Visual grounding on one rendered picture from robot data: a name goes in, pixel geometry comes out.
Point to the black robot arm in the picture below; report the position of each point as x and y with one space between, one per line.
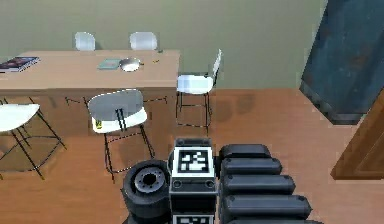
253 186

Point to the light wooden dining table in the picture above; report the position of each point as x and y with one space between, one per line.
73 75

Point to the dark book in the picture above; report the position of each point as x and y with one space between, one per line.
18 63

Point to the pale green flat book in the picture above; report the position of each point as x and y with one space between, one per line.
108 64

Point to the brown wooden door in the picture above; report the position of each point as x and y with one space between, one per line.
363 146

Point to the silver round bowl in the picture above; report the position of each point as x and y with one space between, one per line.
130 64

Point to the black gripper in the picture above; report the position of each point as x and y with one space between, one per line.
146 193

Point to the white chair black legs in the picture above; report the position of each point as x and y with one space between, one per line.
196 83
116 113
143 40
13 116
84 41

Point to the dark blue cabinet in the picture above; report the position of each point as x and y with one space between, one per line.
350 60

